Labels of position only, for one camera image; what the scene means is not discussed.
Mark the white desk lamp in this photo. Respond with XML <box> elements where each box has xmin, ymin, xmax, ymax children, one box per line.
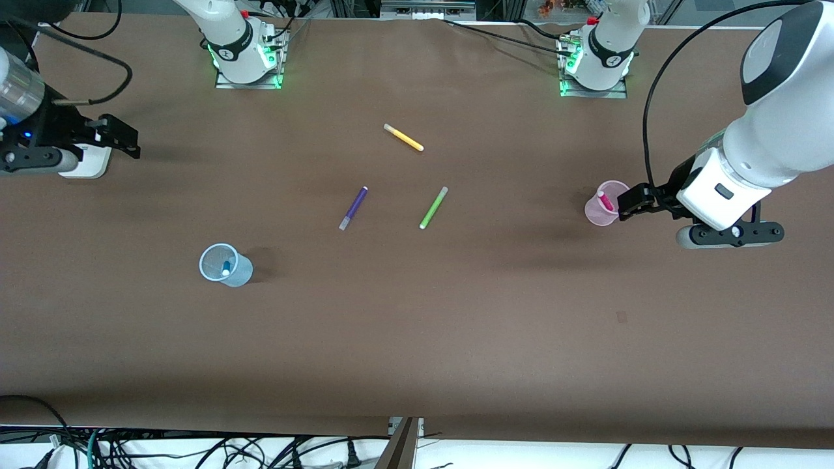
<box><xmin>57</xmin><ymin>143</ymin><xmax>112</xmax><ymax>180</ymax></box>

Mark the translucent pink plastic cup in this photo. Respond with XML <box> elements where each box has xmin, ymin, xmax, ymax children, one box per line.
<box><xmin>584</xmin><ymin>180</ymin><xmax>631</xmax><ymax>227</ymax></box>

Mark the translucent blue plastic cup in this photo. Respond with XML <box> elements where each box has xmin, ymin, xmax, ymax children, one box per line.
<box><xmin>199</xmin><ymin>243</ymin><xmax>253</xmax><ymax>288</ymax></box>

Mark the green marker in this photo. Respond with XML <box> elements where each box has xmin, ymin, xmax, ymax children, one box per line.
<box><xmin>419</xmin><ymin>186</ymin><xmax>450</xmax><ymax>230</ymax></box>

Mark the brown table cover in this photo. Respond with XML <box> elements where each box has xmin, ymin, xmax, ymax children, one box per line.
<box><xmin>0</xmin><ymin>12</ymin><xmax>834</xmax><ymax>450</ymax></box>

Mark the yellow marker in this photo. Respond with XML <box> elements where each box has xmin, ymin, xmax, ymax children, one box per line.
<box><xmin>383</xmin><ymin>123</ymin><xmax>425</xmax><ymax>152</ymax></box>

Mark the purple marker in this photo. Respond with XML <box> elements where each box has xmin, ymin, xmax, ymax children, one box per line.
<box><xmin>338</xmin><ymin>186</ymin><xmax>369</xmax><ymax>231</ymax></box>

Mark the metal table leg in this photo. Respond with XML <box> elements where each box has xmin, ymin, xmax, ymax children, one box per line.
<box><xmin>374</xmin><ymin>417</ymin><xmax>424</xmax><ymax>469</ymax></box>

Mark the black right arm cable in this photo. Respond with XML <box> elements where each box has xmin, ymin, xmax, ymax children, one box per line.
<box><xmin>0</xmin><ymin>0</ymin><xmax>135</xmax><ymax>106</ymax></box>

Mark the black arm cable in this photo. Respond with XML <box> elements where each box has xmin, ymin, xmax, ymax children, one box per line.
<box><xmin>0</xmin><ymin>0</ymin><xmax>135</xmax><ymax>106</ymax></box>
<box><xmin>642</xmin><ymin>0</ymin><xmax>810</xmax><ymax>188</ymax></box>

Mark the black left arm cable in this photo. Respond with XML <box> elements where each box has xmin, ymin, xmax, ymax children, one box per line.
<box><xmin>642</xmin><ymin>0</ymin><xmax>810</xmax><ymax>188</ymax></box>

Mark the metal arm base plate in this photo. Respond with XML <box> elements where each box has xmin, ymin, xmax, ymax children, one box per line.
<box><xmin>214</xmin><ymin>26</ymin><xmax>286</xmax><ymax>91</ymax></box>
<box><xmin>558</xmin><ymin>36</ymin><xmax>629</xmax><ymax>100</ymax></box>

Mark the black cable across table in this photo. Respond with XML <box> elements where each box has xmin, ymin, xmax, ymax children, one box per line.
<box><xmin>442</xmin><ymin>18</ymin><xmax>578</xmax><ymax>57</ymax></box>

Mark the aluminium frame profile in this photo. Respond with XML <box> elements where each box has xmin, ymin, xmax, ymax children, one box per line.
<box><xmin>380</xmin><ymin>0</ymin><xmax>478</xmax><ymax>21</ymax></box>

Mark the black looped floor cable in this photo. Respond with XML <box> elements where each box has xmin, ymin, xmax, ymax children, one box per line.
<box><xmin>0</xmin><ymin>393</ymin><xmax>70</xmax><ymax>457</ymax></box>

